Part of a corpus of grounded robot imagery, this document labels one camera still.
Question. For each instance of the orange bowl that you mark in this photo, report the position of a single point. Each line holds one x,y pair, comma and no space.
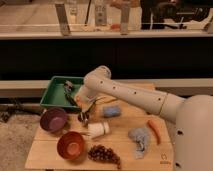
71,145

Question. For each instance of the white cylindrical cup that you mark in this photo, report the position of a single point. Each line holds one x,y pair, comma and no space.
98,129

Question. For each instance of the green plastic tray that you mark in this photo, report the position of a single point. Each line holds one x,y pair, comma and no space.
54,95

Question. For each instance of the grey blue cloth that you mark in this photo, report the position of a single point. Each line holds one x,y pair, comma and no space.
141,137

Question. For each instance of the blue sponge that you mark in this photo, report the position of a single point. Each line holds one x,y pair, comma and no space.
111,111

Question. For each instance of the dark object in tray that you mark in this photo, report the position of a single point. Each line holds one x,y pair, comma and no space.
68,87

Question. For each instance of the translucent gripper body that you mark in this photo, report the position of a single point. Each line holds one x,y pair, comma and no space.
87,97

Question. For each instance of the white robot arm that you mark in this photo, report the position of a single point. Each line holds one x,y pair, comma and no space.
193,116

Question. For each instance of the purple bowl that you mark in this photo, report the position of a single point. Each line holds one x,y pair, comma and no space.
53,119

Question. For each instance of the orange carrot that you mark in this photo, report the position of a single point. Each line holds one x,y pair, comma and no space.
154,128

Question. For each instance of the orange apple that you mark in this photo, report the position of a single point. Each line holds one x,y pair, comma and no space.
78,101

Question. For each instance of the dark grape bunch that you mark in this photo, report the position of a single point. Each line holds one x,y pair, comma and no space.
100,153

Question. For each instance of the wooden board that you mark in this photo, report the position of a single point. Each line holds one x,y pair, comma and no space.
43,153

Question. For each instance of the small metal cup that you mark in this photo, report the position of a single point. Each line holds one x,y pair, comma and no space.
83,118

